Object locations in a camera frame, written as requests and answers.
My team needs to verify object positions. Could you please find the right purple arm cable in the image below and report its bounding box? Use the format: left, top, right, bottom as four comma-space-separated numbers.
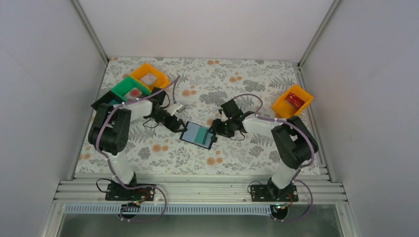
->
229, 94, 317, 223

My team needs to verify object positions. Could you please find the aluminium rail frame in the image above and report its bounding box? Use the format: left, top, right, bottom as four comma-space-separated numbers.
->
42, 172, 359, 237

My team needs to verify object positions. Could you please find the floral patterned table mat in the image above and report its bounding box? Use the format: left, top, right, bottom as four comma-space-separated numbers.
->
74, 57, 323, 176

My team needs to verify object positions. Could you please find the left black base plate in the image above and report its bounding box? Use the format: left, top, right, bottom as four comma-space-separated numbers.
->
105, 183, 156, 201

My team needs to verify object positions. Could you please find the orange bin back left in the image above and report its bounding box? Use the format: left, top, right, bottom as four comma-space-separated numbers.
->
129, 63, 169, 92

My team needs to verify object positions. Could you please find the black bin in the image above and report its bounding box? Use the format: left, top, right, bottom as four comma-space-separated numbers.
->
91, 91, 126, 111

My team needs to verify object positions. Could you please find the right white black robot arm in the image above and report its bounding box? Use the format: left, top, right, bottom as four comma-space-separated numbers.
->
210, 99, 318, 196

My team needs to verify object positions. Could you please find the white red block green bin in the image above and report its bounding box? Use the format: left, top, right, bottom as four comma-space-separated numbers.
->
124, 87, 142, 101

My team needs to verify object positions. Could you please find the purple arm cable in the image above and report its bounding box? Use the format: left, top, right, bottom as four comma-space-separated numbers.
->
229, 94, 317, 223
95, 76, 181, 223

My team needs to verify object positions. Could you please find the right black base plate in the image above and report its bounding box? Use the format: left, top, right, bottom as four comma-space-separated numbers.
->
248, 184, 299, 202

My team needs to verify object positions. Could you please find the grey slotted cable duct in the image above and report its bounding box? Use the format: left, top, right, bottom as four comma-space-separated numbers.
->
63, 203, 271, 216

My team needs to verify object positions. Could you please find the black card holder wallet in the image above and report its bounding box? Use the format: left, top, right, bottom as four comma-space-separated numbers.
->
179, 121, 217, 150

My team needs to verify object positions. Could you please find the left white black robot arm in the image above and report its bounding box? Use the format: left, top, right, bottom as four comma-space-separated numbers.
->
88, 88, 187, 190

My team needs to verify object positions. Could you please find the orange bin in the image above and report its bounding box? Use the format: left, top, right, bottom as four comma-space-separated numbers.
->
129, 63, 169, 92
271, 84, 314, 118

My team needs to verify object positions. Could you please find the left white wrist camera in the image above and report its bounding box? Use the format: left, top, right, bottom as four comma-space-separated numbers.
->
167, 103, 185, 116

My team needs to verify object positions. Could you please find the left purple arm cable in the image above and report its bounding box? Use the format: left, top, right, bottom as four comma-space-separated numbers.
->
95, 76, 181, 223

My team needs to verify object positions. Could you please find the orange bin right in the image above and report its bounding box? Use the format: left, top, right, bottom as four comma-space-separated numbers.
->
271, 84, 314, 118

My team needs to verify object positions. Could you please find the red card in bin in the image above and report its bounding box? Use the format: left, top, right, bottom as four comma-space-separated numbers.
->
285, 92, 305, 110

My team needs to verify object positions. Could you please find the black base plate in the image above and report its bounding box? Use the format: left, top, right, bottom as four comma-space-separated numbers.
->
105, 183, 156, 201
248, 184, 299, 202

